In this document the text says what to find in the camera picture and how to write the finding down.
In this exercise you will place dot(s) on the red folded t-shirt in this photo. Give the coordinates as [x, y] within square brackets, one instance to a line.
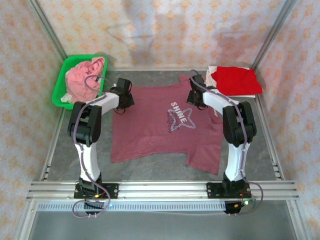
[237, 80]

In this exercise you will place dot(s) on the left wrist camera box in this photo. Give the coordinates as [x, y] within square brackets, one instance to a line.
[114, 86]

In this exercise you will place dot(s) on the pink t-shirt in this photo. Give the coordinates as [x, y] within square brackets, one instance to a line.
[80, 80]

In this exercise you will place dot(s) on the black base connector block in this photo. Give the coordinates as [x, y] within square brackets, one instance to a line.
[231, 208]
[93, 209]

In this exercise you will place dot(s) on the aluminium frame post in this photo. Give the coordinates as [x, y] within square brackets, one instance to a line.
[47, 27]
[273, 32]

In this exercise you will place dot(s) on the aluminium mounting rail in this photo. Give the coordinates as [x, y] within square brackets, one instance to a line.
[162, 190]

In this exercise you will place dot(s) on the white folded t-shirt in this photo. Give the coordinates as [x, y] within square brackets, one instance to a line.
[209, 77]

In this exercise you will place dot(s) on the white crumpled cloth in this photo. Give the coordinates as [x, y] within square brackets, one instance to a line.
[65, 98]

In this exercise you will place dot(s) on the maroon printed t-shirt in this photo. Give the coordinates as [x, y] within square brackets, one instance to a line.
[150, 130]

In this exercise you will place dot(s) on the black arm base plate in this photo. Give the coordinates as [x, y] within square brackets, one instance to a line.
[212, 191]
[113, 191]

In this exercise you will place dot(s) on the aluminium back rail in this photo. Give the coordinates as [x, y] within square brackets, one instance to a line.
[150, 69]

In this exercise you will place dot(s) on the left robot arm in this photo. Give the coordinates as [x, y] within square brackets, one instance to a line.
[88, 155]

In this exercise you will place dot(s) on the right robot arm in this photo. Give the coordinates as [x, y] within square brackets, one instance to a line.
[235, 160]

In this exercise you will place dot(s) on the green plastic basket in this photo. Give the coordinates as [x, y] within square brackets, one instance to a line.
[57, 92]

